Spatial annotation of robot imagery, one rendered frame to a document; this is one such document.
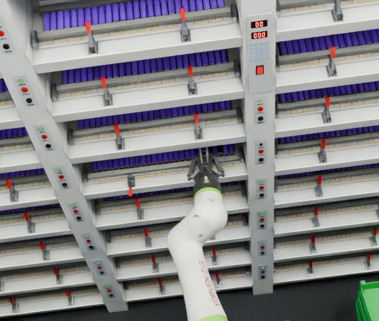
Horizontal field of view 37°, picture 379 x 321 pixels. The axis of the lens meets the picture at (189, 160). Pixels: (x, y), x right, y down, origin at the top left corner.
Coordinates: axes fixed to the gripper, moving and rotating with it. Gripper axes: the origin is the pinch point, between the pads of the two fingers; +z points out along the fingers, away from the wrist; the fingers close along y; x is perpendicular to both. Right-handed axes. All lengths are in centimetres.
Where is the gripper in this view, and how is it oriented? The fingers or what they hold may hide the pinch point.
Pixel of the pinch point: (204, 153)
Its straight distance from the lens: 201.8
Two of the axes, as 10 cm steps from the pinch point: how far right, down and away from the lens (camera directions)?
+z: -0.3, -5.6, 8.3
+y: -9.9, 1.1, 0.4
